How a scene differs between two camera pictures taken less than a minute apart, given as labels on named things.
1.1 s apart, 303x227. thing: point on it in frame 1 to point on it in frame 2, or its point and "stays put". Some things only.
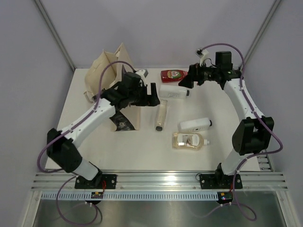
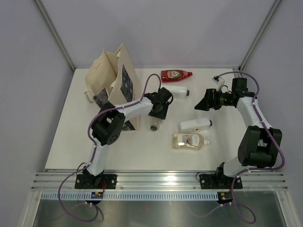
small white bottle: x=194 y=124 stays put
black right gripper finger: x=185 y=82 to x=204 y=103
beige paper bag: x=102 y=74 stays put
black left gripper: x=148 y=100 to x=162 y=114
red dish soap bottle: x=172 y=76 stays put
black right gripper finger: x=190 y=84 to x=203 y=105
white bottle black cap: x=173 y=91 stays put
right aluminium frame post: x=272 y=11 stays put
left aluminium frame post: x=55 y=32 stays put
